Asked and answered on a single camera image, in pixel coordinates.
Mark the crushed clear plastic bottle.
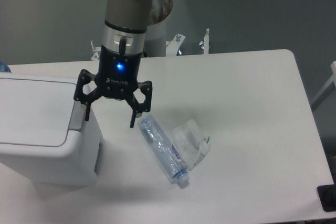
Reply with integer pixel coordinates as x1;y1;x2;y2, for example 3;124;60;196
138;115;190;187

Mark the white frame at right edge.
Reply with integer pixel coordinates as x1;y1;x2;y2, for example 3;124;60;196
310;61;335;111

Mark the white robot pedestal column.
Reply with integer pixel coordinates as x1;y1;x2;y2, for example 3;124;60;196
143;0;173;57

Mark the white pedestal base frame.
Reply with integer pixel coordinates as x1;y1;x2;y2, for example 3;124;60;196
90;28;211;61

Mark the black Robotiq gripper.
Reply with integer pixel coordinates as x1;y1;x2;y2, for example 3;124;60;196
73;46;153;128

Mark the blue object at left edge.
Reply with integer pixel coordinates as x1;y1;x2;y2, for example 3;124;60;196
0;61;11;73

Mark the white push-button trash can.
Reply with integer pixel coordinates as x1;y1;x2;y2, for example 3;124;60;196
1;73;103;186

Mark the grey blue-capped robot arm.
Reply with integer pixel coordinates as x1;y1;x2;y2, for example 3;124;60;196
73;0;153;127

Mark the crumpled clear plastic wrapper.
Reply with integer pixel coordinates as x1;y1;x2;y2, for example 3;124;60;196
172;119;212;171

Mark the black clamp at table edge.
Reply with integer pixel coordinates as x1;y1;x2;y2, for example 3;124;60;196
317;184;335;212

